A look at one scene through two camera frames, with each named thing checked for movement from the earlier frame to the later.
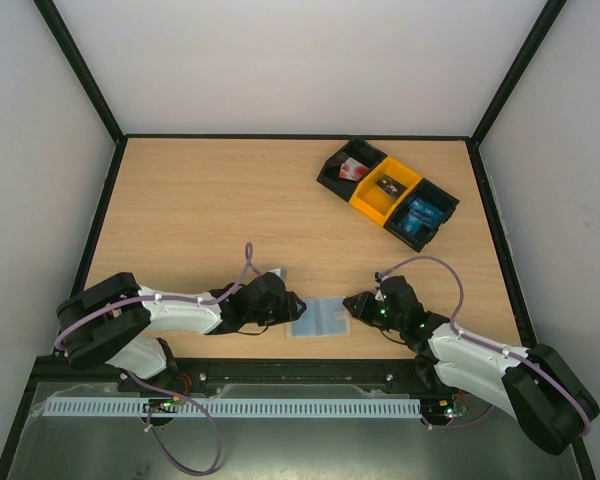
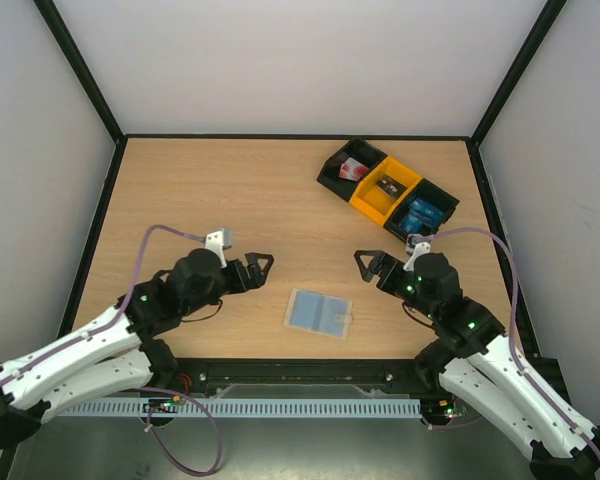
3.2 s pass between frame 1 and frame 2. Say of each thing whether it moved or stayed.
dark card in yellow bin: stayed
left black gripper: moved
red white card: stayed
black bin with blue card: stayed
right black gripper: moved
